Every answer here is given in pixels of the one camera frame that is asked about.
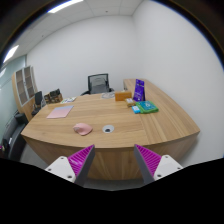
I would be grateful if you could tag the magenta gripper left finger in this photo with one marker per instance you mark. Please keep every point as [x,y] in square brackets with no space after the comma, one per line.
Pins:
[74,168]

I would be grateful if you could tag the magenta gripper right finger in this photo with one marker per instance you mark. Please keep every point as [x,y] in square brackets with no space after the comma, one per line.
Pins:
[153,166]

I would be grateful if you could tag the pink computer mouse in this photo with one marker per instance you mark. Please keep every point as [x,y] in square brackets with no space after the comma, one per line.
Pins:
[82,129]

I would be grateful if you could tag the wooden office desk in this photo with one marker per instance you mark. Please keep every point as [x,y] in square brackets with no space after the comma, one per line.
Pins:
[169,131]

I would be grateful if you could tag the small blue box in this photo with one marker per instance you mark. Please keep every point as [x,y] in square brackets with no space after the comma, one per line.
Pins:
[135,109]

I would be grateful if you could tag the black leather sofa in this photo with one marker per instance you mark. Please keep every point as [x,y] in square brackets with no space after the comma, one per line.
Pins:
[12,142]

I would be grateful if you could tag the papers on desk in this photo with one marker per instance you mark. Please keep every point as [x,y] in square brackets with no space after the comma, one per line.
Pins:
[68,100]

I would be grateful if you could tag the small beige box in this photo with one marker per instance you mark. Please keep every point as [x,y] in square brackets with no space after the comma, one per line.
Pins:
[130,102]

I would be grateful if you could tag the orange box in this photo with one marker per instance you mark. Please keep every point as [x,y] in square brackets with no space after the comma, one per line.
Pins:
[122,95]

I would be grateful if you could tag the black mesh office chair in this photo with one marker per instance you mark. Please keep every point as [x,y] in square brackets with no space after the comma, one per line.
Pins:
[98,83]

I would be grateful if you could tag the wooden glass-door cabinet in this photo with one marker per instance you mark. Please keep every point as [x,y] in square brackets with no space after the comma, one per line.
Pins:
[24,89]

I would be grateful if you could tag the ceiling light panel left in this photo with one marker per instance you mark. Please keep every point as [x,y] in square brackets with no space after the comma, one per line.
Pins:
[10,53]

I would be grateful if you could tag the ceiling light panel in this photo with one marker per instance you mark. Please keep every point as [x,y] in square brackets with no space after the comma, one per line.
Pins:
[64,5]
[10,53]

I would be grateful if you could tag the grey desk cable grommet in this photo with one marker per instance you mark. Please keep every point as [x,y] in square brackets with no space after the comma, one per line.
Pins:
[108,128]

